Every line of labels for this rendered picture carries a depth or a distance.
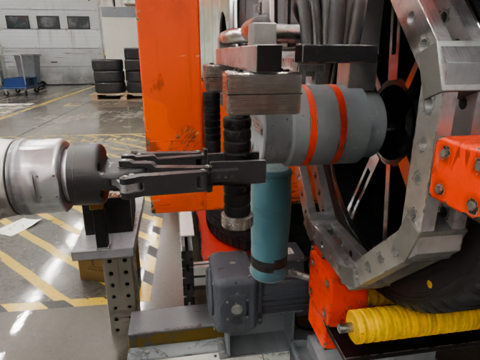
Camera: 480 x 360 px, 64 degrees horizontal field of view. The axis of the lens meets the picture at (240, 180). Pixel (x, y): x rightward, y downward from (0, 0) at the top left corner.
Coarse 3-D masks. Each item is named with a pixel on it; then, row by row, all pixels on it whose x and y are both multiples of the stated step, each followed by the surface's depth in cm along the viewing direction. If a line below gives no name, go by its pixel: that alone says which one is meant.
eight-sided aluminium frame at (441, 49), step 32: (416, 0) 44; (448, 0) 45; (416, 32) 45; (448, 32) 42; (320, 64) 88; (448, 64) 40; (448, 96) 41; (416, 128) 45; (448, 128) 42; (416, 160) 46; (320, 192) 90; (416, 192) 46; (320, 224) 83; (416, 224) 46; (448, 224) 47; (352, 256) 74; (384, 256) 54; (416, 256) 48; (448, 256) 50; (352, 288) 65
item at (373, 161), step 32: (384, 0) 73; (384, 32) 82; (384, 64) 89; (416, 64) 62; (384, 96) 74; (416, 96) 63; (384, 160) 73; (352, 192) 90; (384, 192) 91; (352, 224) 83; (384, 224) 74
